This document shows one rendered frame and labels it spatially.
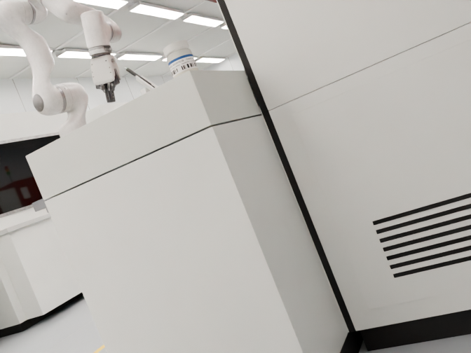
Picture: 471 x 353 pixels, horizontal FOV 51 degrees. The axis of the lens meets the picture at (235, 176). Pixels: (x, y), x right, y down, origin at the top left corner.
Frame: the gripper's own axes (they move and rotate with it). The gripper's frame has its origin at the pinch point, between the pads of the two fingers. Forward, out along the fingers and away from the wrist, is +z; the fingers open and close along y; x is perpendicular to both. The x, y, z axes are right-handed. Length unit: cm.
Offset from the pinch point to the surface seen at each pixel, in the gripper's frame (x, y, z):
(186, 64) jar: 39, -56, 0
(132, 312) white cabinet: 45, -25, 66
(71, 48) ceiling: -341, 306, -102
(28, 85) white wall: -343, 393, -74
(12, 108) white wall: -302, 387, -45
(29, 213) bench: -186, 270, 72
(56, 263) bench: -173, 237, 120
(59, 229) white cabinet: 45, -6, 39
